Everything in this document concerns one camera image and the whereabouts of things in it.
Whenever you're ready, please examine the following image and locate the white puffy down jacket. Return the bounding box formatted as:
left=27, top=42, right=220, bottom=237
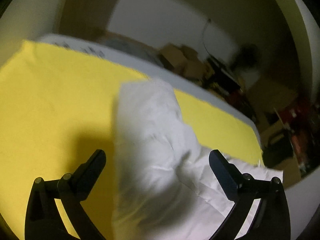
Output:
left=111, top=78, right=284, bottom=240

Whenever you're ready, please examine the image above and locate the yellow bed sheet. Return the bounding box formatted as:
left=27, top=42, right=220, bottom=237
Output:
left=0, top=39, right=263, bottom=240

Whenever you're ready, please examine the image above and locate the black bag with handle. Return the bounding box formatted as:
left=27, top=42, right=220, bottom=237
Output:
left=262, top=129, right=293, bottom=168

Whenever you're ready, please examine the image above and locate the black electric fan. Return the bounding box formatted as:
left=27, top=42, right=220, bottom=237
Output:
left=230, top=43, right=261, bottom=71

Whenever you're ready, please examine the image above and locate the black hanging wall cable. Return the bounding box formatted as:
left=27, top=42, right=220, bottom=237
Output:
left=201, top=18, right=213, bottom=58

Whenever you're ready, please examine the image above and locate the white mattress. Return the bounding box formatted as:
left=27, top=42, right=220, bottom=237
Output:
left=36, top=32, right=262, bottom=145

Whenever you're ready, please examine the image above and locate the brown cardboard boxes pile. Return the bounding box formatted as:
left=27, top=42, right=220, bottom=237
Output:
left=158, top=44, right=215, bottom=82

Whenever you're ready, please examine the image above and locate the wooden open shelf box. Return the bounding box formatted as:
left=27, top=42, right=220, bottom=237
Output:
left=260, top=110, right=302, bottom=189

